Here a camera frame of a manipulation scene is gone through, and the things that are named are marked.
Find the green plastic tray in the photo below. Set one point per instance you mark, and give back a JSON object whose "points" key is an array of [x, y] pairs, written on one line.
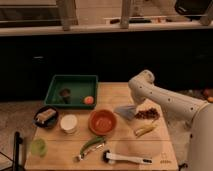
{"points": [[80, 86]]}

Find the green chili pepper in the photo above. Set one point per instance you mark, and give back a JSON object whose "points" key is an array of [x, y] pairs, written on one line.
{"points": [[94, 140]]}

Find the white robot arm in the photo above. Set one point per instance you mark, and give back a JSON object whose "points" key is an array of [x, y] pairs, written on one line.
{"points": [[198, 112]]}

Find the orange bowl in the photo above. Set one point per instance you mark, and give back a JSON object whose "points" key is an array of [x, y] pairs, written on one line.
{"points": [[102, 121]]}

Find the orange round fruit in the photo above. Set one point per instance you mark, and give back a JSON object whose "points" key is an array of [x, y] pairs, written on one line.
{"points": [[88, 100]]}

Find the silver metal spoon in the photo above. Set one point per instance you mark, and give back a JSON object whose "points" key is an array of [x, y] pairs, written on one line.
{"points": [[82, 156]]}

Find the white handled dish brush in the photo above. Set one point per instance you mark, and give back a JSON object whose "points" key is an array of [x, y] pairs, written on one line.
{"points": [[108, 156]]}

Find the black stand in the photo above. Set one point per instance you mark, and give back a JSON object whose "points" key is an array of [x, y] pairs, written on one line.
{"points": [[18, 140]]}

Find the white paper cup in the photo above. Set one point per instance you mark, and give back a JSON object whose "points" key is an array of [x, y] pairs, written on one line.
{"points": [[69, 123]]}

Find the black bowl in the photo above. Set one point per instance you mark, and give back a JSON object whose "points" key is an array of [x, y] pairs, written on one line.
{"points": [[50, 123]]}

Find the brown sponge block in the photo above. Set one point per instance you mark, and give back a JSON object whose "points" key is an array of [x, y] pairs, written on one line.
{"points": [[45, 115]]}

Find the dark brown toy item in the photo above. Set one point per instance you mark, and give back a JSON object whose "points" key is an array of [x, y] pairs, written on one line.
{"points": [[65, 95]]}

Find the dark red grape bunch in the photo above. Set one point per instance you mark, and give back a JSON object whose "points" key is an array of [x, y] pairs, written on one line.
{"points": [[151, 113]]}

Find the green plastic cup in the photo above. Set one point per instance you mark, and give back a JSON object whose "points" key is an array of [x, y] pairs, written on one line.
{"points": [[38, 147]]}

